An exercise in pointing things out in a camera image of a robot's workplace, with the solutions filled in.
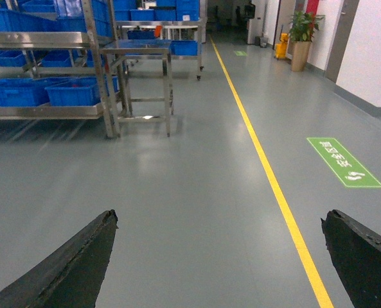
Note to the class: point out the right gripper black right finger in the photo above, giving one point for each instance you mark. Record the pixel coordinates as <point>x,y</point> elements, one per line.
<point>355,251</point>

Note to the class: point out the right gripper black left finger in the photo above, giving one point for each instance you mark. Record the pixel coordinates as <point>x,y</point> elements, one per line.
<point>72,275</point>

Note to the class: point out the blue bin with red bags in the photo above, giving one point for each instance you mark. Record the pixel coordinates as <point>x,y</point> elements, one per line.
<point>74,92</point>

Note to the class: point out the empty blue bin bottom shelf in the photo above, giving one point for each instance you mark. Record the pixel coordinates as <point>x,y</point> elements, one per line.
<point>25,92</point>

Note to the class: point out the near stainless shelf rack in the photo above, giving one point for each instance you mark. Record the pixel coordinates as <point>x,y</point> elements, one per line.
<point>44,39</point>

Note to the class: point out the small stainless steel table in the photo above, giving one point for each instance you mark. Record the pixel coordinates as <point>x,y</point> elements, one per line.
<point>116,54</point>

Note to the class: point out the yellow mop bucket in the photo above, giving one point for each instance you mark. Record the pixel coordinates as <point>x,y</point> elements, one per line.
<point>281,47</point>

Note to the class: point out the green potted plant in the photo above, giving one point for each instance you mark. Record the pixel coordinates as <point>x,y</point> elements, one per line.
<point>301,33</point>

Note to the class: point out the far stainless wheeled rack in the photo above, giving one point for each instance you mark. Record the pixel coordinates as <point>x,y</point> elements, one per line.
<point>182,22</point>

